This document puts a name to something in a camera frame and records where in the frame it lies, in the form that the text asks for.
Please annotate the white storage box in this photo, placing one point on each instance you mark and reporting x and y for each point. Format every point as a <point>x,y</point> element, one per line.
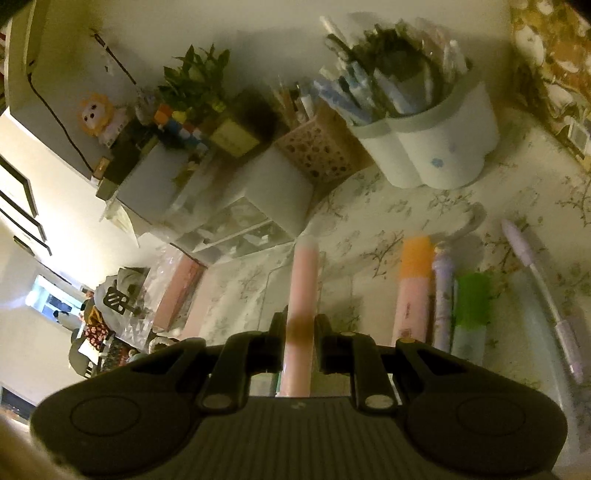
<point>152,180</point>

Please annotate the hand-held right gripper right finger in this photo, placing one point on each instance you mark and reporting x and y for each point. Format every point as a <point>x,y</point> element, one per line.
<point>323,339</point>

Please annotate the pink lattice pen holder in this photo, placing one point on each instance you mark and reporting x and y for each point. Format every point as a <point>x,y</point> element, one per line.
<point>318,147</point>

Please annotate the floral tablecloth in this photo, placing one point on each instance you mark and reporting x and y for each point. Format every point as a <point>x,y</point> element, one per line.
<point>397,212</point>

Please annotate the square labelled plant pot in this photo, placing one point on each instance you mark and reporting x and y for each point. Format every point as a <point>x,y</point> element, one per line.
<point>235,129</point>

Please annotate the pink flat box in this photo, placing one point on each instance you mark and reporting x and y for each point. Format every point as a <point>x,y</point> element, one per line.
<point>178,295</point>

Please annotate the green potted plant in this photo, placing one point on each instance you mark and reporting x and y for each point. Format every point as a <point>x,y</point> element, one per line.
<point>194,78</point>

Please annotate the orange cap highlighter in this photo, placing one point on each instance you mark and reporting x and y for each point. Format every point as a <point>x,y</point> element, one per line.
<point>413,286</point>

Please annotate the green cap highlighter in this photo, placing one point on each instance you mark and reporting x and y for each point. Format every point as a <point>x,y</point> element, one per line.
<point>472,309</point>

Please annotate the white pen holder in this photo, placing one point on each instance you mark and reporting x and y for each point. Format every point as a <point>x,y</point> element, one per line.
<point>434,138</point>

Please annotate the colourful puzzle cube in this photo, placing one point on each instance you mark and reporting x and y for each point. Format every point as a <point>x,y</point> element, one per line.
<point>180,127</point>

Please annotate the pile of household clutter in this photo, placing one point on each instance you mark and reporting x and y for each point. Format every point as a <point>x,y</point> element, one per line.
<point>97,332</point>

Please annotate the white drawer organizer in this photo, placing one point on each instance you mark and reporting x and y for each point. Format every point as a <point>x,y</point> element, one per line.
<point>272,189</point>

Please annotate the black slotted spatula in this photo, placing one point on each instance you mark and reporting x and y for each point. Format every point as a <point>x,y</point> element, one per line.
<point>119,302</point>

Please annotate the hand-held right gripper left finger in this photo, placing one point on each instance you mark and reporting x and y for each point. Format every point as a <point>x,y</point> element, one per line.
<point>278,339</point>

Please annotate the grey small figurine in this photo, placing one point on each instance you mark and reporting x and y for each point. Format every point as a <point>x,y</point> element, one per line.
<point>147,104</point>

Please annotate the pink highlighter pen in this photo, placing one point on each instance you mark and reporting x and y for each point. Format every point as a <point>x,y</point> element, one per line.
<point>302,277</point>

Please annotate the purple patterned pen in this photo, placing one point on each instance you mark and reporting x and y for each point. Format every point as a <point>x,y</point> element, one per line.
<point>444,300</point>

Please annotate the dark flat box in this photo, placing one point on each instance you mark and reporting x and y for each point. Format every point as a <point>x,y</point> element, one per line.
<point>120,161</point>

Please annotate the bunch of blue white pens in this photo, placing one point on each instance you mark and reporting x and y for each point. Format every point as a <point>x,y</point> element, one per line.
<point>369,87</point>

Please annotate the yellow lion plush toy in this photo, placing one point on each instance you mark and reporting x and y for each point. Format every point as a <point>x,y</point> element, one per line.
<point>97,117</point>

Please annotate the purple clear barrel pen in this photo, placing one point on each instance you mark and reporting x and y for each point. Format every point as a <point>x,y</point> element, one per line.
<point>540,277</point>

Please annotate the cat pattern pouch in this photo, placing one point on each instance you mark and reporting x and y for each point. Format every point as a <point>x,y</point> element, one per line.
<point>554,69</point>

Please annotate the bunch of pencils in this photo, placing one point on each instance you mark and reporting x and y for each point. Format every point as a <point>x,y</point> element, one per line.
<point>295,101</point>

